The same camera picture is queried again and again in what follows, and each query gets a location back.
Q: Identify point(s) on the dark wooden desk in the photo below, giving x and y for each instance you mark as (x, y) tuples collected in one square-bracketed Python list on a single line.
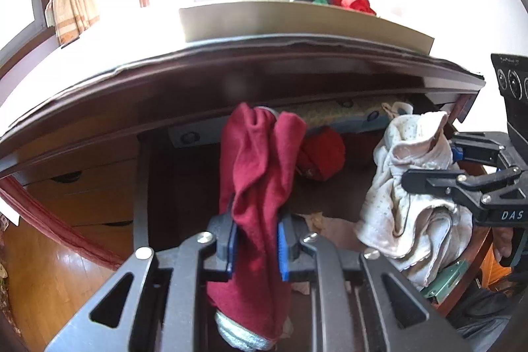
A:
[(165, 88)]

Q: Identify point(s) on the pale pink underwear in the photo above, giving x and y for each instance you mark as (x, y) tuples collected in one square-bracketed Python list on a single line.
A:
[(338, 236)]

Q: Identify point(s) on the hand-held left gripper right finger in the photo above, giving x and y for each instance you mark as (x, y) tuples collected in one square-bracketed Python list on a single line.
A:
[(283, 253)]

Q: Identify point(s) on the green box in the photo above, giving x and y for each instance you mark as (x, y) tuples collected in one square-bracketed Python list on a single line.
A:
[(447, 280)]

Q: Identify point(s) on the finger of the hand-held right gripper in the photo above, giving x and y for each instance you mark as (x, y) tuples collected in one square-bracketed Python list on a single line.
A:
[(456, 154), (429, 181)]

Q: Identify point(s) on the shallow cardboard box tray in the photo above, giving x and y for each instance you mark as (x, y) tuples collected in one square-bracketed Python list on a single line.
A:
[(288, 18)]

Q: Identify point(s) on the dark wooden desk drawer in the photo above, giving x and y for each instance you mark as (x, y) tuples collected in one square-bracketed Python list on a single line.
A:
[(181, 191)]

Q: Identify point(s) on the large sliding glass window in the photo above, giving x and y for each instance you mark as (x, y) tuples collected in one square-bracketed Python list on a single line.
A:
[(41, 1)]

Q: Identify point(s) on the person's grey trousers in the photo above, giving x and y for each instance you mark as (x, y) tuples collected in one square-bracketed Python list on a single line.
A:
[(478, 306)]

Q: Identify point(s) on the red cloth strip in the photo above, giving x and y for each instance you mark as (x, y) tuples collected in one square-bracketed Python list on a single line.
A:
[(49, 222)]

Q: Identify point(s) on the maroon underwear grey waistband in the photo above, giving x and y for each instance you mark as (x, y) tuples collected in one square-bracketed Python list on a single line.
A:
[(255, 170)]

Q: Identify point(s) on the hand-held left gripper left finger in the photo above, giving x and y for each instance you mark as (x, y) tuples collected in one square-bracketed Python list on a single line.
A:
[(232, 253)]

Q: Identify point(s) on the red knit underwear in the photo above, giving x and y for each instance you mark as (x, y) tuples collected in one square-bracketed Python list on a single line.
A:
[(326, 154)]

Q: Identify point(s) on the person's right hand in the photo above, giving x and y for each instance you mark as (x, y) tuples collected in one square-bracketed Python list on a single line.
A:
[(503, 249)]

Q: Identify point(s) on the patterned cloth bundle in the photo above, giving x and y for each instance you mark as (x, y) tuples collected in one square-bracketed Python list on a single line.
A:
[(338, 110)]

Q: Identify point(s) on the light wooden side drawer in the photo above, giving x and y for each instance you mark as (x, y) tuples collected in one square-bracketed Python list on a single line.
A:
[(95, 195), (111, 244)]

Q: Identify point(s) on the cream dotted underwear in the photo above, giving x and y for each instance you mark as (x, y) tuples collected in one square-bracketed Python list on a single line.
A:
[(404, 170)]

